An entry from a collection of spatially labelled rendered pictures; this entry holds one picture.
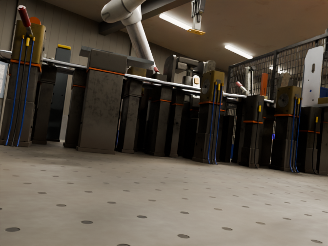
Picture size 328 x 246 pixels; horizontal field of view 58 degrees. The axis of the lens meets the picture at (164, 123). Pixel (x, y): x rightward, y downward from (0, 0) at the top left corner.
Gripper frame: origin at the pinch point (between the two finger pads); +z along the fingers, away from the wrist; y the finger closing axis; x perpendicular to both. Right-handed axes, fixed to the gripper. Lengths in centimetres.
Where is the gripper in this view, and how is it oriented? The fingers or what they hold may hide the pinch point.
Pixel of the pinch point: (196, 23)
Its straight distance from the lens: 149.3
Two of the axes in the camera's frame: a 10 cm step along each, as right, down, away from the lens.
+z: -1.1, 9.9, -0.7
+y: 3.3, -0.3, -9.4
